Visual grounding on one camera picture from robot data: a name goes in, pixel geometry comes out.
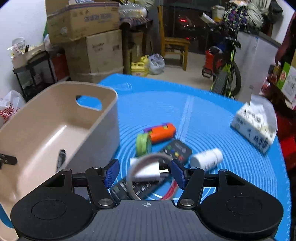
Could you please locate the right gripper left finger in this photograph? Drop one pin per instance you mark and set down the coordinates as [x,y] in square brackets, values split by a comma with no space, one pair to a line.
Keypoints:
[99,180]

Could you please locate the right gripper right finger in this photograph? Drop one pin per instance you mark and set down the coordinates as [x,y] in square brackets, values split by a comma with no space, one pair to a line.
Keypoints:
[191,182]

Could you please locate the white pill bottle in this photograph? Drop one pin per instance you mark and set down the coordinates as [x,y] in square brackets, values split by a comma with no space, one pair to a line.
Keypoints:
[206,160]

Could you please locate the black remote control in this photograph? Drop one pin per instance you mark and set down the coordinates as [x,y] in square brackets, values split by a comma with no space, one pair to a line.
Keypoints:
[175,149]

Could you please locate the tape roll red white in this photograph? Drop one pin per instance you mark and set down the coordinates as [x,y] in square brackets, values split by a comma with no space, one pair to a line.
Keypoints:
[141,163]

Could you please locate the white usb charger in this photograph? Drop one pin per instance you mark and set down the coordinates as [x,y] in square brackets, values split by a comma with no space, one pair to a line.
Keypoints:
[157,170]

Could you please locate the black marker pen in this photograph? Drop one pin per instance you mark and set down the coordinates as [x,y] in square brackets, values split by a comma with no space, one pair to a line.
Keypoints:
[61,159]

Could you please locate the orange purple toy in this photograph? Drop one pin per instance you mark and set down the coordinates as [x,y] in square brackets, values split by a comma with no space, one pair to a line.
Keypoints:
[161,133]

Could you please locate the green tape roll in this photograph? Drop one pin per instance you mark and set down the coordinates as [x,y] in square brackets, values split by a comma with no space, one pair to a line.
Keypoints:
[143,144]

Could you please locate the beige plastic storage bin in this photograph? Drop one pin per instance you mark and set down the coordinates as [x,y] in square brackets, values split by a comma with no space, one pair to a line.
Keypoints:
[43,204]

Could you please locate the white red plastic bag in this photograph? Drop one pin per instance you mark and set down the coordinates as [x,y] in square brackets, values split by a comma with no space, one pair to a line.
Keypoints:
[10,105]

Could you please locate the blue silicone baking mat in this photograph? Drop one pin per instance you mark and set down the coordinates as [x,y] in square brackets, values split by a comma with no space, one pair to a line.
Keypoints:
[254,187]

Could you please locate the white tissue box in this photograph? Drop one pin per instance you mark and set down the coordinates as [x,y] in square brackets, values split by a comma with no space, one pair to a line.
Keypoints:
[256,121]

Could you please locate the black metal shelf cart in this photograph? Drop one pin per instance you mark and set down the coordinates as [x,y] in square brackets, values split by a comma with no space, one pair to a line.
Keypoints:
[37,85]

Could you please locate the yellow detergent jug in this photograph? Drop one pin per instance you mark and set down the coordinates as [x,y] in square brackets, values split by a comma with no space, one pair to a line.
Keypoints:
[140,68]

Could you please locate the green black bicycle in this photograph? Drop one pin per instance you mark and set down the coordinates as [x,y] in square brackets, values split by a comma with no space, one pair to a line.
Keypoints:
[220,58]

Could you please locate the large cardboard box stack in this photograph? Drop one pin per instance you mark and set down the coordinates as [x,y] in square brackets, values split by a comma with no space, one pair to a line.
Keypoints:
[93,58]

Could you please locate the grey plastic bag floor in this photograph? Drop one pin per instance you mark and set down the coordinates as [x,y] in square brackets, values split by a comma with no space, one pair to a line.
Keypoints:
[156,64]

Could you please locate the green white carton box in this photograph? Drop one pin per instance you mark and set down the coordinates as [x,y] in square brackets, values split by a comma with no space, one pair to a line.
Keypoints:
[286,82]

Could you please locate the wooden chair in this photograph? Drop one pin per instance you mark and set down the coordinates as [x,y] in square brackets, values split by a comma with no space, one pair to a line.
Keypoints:
[170,44]

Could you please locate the white refrigerator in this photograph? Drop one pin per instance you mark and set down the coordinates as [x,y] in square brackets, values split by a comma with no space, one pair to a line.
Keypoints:
[254,58]

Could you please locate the open cardboard box top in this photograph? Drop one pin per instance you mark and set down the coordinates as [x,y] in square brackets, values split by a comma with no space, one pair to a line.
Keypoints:
[69,21]

